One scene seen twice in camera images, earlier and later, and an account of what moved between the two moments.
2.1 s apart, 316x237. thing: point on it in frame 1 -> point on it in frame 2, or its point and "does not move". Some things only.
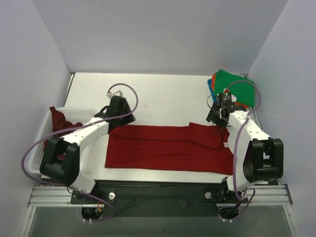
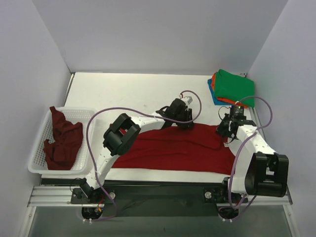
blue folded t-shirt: [209, 82] does not move
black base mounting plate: [159, 198] does not move
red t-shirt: [200, 148] does not move
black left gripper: [124, 113] -> [185, 118]
